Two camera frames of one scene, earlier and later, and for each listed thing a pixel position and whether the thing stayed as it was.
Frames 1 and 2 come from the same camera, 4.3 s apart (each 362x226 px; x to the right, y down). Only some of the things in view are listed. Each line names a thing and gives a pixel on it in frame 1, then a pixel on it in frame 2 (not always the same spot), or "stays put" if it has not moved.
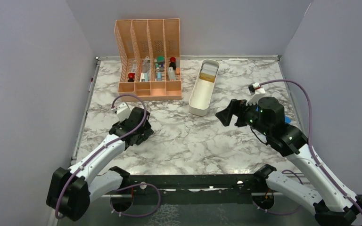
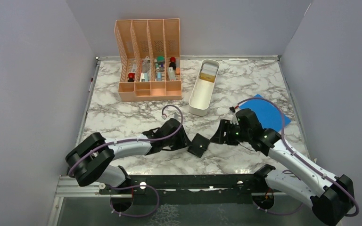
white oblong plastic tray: [201, 96] stays put
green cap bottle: [160, 60] stays put
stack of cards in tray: [208, 72] stays put
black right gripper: [234, 108] -> [219, 136]
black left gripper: [146, 126] -> [184, 141]
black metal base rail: [192, 189] stays put
